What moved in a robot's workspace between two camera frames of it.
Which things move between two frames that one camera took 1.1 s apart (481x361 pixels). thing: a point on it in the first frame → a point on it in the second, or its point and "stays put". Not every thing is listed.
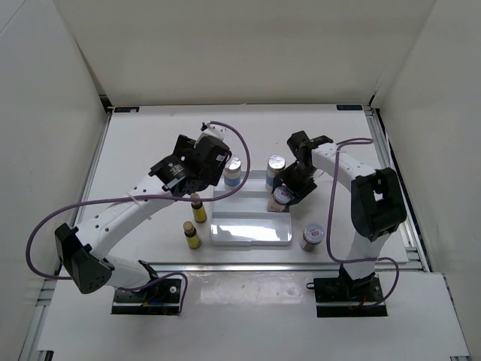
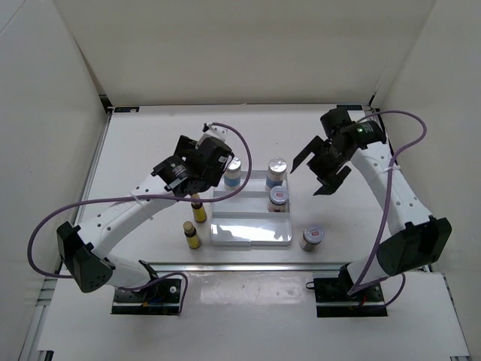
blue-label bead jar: [276, 164] stays put
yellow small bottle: [199, 212] stays put
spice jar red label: [313, 235] stays put
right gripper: [299, 192] → [317, 147]
